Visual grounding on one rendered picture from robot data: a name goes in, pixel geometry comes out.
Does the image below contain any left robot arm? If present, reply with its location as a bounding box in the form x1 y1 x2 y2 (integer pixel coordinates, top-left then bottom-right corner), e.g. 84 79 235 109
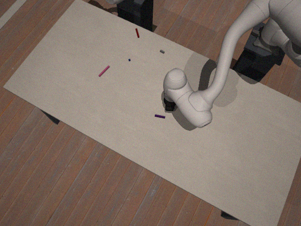
163 0 301 128

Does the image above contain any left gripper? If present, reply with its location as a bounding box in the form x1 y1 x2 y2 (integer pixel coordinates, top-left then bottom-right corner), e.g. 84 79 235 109
164 92 176 112

